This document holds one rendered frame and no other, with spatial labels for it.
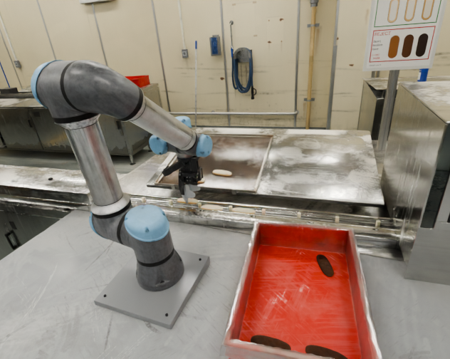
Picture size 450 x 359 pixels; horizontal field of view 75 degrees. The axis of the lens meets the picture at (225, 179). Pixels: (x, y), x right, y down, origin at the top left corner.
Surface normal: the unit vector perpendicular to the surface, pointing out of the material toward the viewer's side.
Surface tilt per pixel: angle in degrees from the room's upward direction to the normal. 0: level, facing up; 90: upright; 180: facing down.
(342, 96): 90
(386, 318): 0
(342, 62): 90
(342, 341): 0
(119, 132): 90
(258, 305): 0
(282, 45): 90
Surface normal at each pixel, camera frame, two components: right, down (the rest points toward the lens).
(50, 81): -0.48, 0.08
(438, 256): -0.29, 0.45
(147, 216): 0.02, -0.84
